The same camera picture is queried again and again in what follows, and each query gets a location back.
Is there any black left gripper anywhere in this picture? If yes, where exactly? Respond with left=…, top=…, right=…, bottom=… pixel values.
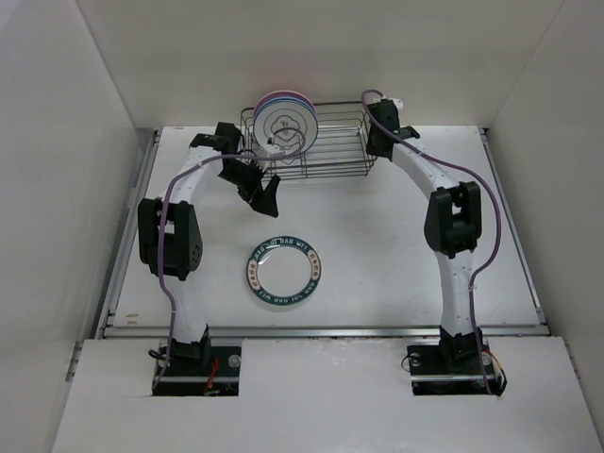
left=217, top=156, right=278, bottom=217

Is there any green rimmed white plate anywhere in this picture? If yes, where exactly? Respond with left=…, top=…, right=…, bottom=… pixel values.
left=245, top=235, right=323, bottom=307

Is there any white plate grey flower outline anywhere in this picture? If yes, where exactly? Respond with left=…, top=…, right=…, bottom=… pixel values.
left=253, top=103, right=318, bottom=156

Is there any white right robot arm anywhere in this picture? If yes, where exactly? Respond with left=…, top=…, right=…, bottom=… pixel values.
left=243, top=91, right=485, bottom=372

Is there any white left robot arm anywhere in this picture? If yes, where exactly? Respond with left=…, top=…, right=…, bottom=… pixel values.
left=137, top=123, right=279, bottom=375

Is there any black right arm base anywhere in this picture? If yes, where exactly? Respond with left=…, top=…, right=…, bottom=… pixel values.
left=401, top=331, right=508, bottom=396

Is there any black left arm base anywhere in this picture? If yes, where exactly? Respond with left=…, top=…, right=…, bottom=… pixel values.
left=148, top=336, right=243, bottom=397

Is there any blue plate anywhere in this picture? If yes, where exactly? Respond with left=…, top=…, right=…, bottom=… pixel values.
left=253, top=96, right=316, bottom=117

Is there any purple plate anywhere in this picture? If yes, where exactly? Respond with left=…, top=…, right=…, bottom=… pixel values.
left=254, top=90, right=315, bottom=110

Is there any pink plate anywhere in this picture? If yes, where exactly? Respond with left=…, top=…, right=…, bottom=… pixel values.
left=256, top=90, right=312, bottom=108

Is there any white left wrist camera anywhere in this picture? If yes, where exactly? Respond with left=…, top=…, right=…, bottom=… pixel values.
left=257, top=137, right=288, bottom=160

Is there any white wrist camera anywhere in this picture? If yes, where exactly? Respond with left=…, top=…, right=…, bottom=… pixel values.
left=377, top=94, right=404, bottom=110
left=257, top=137, right=288, bottom=160

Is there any metal wire dish rack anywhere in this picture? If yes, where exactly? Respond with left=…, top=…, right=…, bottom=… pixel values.
left=240, top=101, right=375, bottom=179

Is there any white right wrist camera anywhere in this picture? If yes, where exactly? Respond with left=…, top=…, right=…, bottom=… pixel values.
left=377, top=94, right=404, bottom=110

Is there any metal table edge rail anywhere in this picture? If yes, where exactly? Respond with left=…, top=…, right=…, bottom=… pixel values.
left=97, top=324, right=550, bottom=339

